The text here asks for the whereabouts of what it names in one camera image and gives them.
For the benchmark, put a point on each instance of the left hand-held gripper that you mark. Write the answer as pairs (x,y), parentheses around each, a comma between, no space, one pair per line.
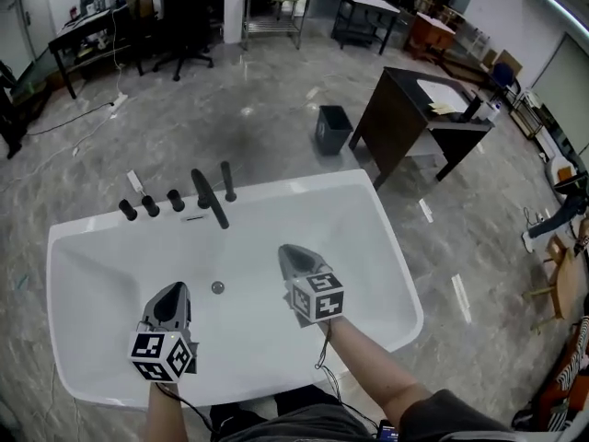
(158,325)

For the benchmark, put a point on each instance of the person's dark clothing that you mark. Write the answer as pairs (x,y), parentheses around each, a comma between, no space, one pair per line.
(303,419)

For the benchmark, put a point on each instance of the striped cloth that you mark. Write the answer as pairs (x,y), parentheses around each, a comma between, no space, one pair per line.
(573,371)

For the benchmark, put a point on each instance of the black bathtub faucet spout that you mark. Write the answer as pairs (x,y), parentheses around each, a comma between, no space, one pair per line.
(209,198)

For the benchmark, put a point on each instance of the white bottle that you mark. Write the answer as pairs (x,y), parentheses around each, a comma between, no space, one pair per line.
(491,112)

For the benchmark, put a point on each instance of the blue chair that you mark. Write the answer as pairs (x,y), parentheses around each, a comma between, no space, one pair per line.
(504,74)

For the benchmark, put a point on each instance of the black bathtub knob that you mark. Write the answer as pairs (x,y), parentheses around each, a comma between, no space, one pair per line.
(176,200)
(150,206)
(128,210)

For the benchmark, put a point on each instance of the black handheld shower head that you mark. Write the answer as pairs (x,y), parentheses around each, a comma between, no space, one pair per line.
(227,177)

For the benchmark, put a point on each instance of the black frame white table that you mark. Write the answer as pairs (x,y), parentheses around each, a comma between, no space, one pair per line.
(370,3)

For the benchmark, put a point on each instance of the black shower head holder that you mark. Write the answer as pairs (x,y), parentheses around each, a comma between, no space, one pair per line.
(230,196)

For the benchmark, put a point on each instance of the person's left forearm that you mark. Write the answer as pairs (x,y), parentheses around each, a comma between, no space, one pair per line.
(161,412)

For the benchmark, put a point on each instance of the brown wooden cabinet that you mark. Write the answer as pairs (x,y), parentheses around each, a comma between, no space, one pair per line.
(430,32)

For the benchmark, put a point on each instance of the wooden stool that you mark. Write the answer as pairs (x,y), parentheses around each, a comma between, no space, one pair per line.
(568,283)

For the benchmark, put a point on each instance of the black bottle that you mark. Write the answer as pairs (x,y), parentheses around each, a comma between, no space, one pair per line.
(471,108)

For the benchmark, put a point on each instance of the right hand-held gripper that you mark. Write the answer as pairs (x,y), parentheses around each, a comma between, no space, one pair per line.
(313,293)

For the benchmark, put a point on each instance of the dark wooden vanity cabinet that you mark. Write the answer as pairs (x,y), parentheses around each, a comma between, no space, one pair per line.
(396,118)

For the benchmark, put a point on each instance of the yellow paper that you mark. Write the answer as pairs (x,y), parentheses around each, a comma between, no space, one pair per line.
(441,108)

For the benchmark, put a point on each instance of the white power strip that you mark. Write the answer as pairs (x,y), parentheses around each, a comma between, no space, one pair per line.
(135,181)
(118,101)

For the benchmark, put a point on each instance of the metal bathtub drain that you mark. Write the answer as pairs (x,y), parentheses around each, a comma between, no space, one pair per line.
(217,287)

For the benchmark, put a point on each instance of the dark grey trash bin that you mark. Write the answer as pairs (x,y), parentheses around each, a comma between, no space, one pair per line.
(332,129)

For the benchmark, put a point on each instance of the white bathtub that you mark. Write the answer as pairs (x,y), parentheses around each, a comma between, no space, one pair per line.
(239,339)

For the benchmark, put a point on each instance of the black desk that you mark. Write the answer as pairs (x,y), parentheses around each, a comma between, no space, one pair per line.
(87,28)

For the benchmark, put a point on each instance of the black office chair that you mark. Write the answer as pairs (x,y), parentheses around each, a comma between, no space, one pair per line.
(184,21)

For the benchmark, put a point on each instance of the person's right forearm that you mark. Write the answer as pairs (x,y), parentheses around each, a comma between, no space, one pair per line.
(368,362)

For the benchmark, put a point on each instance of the black phone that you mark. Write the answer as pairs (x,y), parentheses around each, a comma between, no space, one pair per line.
(387,432)

